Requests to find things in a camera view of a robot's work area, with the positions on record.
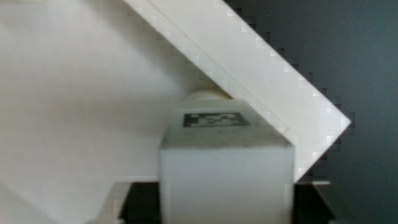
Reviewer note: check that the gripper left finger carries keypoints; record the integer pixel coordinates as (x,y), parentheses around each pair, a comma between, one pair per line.
(132,204)

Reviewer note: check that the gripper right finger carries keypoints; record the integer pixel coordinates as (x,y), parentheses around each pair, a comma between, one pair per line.
(318,204)

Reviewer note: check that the white table leg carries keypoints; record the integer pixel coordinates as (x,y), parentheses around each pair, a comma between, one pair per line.
(226,165)

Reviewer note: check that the white square table top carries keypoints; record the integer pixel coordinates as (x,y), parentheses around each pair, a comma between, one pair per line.
(105,59)

